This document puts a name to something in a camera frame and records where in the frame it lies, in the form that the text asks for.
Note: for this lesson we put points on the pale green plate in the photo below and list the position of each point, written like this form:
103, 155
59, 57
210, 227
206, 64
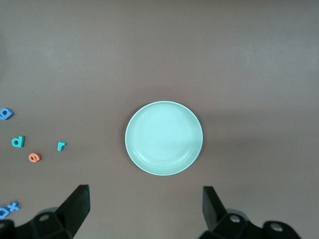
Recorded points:
163, 138

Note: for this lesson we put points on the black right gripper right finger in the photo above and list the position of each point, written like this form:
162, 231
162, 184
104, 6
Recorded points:
211, 214

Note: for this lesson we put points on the blue foam letter x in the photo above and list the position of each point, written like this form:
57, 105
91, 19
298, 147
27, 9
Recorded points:
13, 206

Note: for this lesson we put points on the orange foam letter e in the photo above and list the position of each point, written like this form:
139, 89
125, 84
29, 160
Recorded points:
30, 157

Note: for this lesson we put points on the teal foam letter r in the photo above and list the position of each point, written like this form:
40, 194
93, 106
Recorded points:
59, 147

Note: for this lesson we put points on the blue foam letter g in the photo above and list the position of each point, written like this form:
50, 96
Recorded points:
10, 115

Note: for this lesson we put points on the blue foam capital D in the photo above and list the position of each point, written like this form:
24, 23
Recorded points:
8, 211

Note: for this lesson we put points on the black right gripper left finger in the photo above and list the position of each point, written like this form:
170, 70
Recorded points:
74, 211

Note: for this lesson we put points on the brown table cover sheet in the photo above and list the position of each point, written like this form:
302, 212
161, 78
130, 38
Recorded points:
159, 49

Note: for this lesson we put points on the teal foam letter d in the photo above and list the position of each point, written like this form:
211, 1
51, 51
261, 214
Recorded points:
21, 141

